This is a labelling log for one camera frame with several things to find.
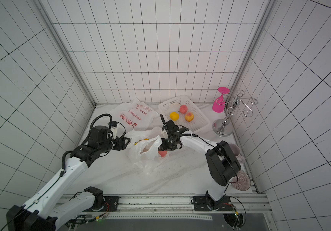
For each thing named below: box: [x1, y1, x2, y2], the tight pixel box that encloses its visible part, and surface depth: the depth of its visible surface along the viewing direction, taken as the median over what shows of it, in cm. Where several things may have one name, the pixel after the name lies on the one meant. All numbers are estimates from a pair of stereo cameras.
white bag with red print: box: [105, 98, 160, 131], surface depth 112 cm
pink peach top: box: [179, 104, 188, 115], surface depth 112 cm
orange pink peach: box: [184, 112, 194, 122], surface depth 106 cm
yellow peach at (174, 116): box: [169, 111, 180, 121], surface depth 109 cm
